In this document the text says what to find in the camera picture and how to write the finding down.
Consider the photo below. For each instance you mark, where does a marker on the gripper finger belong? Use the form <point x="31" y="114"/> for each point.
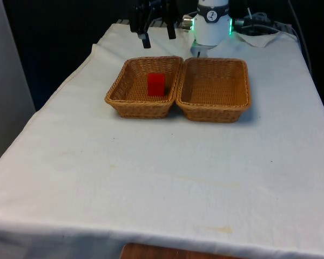
<point x="171" y="19"/>
<point x="136" y="21"/>

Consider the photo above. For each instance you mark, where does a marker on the red cube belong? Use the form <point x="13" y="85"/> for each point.
<point x="155" y="85"/>

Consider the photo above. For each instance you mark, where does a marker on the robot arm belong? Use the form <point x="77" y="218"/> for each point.
<point x="210" y="27"/>

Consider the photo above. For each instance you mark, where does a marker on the wicker basket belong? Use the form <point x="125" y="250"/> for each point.
<point x="129" y="105"/>
<point x="213" y="91"/>

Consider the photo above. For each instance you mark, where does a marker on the pale grey locker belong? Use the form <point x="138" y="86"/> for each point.
<point x="5" y="81"/>

